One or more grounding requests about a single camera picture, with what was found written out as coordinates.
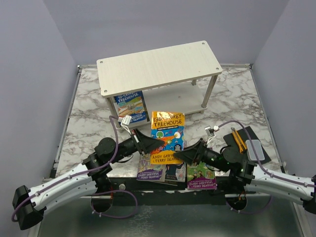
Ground wrist white camera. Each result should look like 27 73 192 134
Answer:
118 115 132 132
204 125 219 144

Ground orange 130-Storey Treehouse book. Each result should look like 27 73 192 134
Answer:
150 111 185 165

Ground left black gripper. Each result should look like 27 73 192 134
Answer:
110 128 165 164

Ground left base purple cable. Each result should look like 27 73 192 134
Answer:
90 189 138 219

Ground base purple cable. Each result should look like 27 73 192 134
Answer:
229 195 274 215
90 189 138 219

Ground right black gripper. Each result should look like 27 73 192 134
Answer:
173 138 229 172

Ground white two-tier wooden shelf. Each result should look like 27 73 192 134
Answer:
96 40 223 117

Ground blue 91-Storey Treehouse book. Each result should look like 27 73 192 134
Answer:
114 91 150 126

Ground grey rectangular case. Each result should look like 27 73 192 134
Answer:
245 139 265 161

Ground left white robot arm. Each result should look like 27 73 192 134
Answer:
11 129 164 230

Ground Little Women dark book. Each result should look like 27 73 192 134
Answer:
165 163 186 182

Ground purple 117-Storey Treehouse book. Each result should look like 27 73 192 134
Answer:
187 162 217 190

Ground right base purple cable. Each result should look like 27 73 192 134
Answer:
229 195 274 215

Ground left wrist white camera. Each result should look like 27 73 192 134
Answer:
118 115 132 132

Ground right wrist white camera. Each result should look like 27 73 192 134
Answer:
204 125 219 144

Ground thin dark patterned book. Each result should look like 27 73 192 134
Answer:
151 181 178 186

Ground yellow utility knife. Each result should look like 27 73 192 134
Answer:
231 127 247 154

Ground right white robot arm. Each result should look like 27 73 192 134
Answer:
174 139 316 214

